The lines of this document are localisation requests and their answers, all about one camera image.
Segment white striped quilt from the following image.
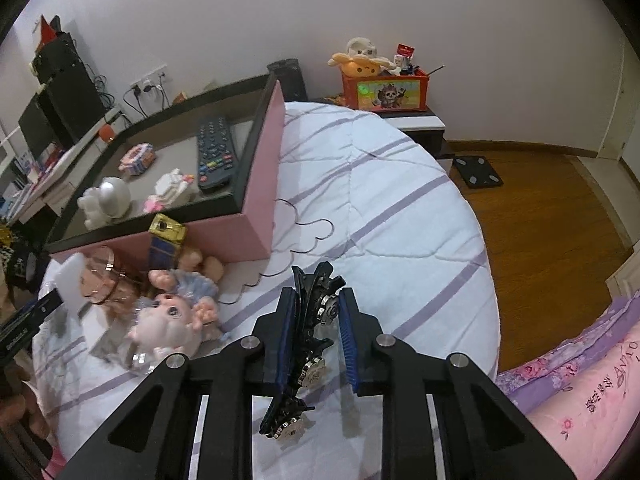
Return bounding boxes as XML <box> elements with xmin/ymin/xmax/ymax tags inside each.
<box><xmin>34</xmin><ymin>103</ymin><xmax>500</xmax><ymax>479</ymax></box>

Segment black box on tower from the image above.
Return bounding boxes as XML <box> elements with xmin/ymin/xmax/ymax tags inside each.
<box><xmin>32</xmin><ymin>32</ymin><xmax>81</xmax><ymax>84</ymax></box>

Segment pink floral bedsheet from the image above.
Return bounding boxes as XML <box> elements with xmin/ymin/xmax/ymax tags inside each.
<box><xmin>496</xmin><ymin>294</ymin><xmax>639</xmax><ymax>479</ymax></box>

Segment orange capped bottle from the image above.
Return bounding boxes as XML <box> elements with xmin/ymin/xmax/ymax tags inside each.
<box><xmin>98</xmin><ymin>124</ymin><xmax>116</xmax><ymax>143</ymax></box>

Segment white desk with drawers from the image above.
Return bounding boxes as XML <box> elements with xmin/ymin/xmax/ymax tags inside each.
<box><xmin>3</xmin><ymin>104</ymin><xmax>126</xmax><ymax>226</ymax></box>

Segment yellow white plush toys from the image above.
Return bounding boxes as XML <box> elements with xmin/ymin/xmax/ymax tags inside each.
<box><xmin>328</xmin><ymin>37</ymin><xmax>397</xmax><ymax>78</ymax></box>

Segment person left hand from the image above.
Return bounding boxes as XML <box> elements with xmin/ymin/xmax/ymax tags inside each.
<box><xmin>0</xmin><ymin>364</ymin><xmax>50</xmax><ymax>440</ymax></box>

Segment black hair claw clip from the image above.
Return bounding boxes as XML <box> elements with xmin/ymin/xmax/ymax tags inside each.
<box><xmin>256</xmin><ymin>261</ymin><xmax>345</xmax><ymax>440</ymax></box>

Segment pink white block toy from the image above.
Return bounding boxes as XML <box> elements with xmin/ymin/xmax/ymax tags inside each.
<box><xmin>143</xmin><ymin>168</ymin><xmax>196</xmax><ymax>214</ymax></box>

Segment silver white rabbit lamp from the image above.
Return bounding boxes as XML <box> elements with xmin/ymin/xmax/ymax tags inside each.
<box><xmin>77</xmin><ymin>177</ymin><xmax>131</xmax><ymax>231</ymax></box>

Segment small pink doll figurine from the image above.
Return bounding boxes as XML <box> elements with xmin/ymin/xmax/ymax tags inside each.
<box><xmin>177</xmin><ymin>247</ymin><xmax>224</xmax><ymax>283</ymax></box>

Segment pink block toy round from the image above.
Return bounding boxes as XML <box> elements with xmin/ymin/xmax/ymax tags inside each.
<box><xmin>118</xmin><ymin>143</ymin><xmax>156</xmax><ymax>177</ymax></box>

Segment black computer tower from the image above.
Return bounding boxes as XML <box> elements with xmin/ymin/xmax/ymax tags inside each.
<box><xmin>37</xmin><ymin>64</ymin><xmax>107</xmax><ymax>150</ymax></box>

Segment orange toy box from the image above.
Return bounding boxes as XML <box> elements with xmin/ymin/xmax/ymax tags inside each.
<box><xmin>342</xmin><ymin>70</ymin><xmax>430</xmax><ymax>112</ymax></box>

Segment blue gold lighter box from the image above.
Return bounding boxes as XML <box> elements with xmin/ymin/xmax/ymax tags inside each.
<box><xmin>149</xmin><ymin>214</ymin><xmax>186</xmax><ymax>270</ymax></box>

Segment black cylinder appliance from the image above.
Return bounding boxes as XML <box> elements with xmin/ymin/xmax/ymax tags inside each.
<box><xmin>267</xmin><ymin>58</ymin><xmax>308</xmax><ymax>102</ymax></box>

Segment black tv remote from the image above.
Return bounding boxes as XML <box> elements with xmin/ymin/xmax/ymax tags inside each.
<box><xmin>196</xmin><ymin>116</ymin><xmax>238</xmax><ymax>194</ymax></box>

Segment pink pig figurine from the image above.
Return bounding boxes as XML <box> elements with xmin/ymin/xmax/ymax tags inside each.
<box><xmin>124</xmin><ymin>268</ymin><xmax>224</xmax><ymax>376</ymax></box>

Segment rose gold lidded jar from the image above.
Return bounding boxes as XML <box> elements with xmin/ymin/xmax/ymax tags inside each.
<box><xmin>80</xmin><ymin>246</ymin><xmax>140</xmax><ymax>318</ymax></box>

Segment pink black storage box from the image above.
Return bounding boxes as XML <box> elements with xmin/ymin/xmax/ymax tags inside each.
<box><xmin>46</xmin><ymin>75</ymin><xmax>285</xmax><ymax>264</ymax></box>

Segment black floor scale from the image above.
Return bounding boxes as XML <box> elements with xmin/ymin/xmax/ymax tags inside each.
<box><xmin>452</xmin><ymin>155</ymin><xmax>503</xmax><ymax>188</ymax></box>

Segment white wall power strip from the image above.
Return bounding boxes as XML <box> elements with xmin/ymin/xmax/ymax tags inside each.
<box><xmin>129</xmin><ymin>64</ymin><xmax>167</xmax><ymax>90</ymax></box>

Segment white power adapter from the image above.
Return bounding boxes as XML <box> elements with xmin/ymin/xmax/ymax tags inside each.
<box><xmin>54</xmin><ymin>252</ymin><xmax>129</xmax><ymax>365</ymax></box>

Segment black computer monitor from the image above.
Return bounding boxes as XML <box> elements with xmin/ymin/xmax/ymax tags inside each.
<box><xmin>18</xmin><ymin>94</ymin><xmax>55</xmax><ymax>158</ymax></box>

